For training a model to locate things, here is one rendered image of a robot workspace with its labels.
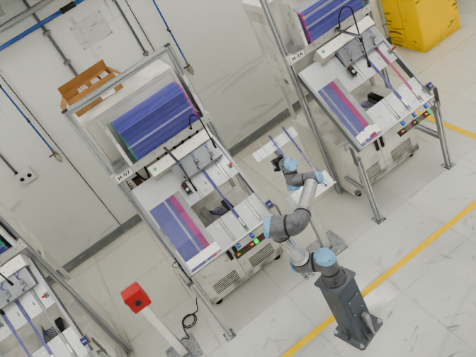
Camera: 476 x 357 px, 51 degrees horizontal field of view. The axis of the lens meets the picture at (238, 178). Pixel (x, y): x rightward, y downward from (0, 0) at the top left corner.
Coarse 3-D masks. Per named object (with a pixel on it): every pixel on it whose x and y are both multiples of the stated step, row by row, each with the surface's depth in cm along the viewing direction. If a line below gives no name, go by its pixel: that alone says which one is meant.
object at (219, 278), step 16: (224, 192) 395; (240, 192) 387; (192, 208) 397; (208, 208) 388; (224, 208) 380; (208, 224) 374; (272, 240) 391; (224, 256) 375; (256, 256) 390; (272, 256) 398; (208, 272) 374; (224, 272) 381; (240, 272) 389; (208, 288) 381; (224, 288) 388
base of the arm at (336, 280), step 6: (342, 270) 297; (324, 276) 293; (330, 276) 291; (336, 276) 292; (342, 276) 294; (324, 282) 296; (330, 282) 293; (336, 282) 293; (342, 282) 294; (330, 288) 296
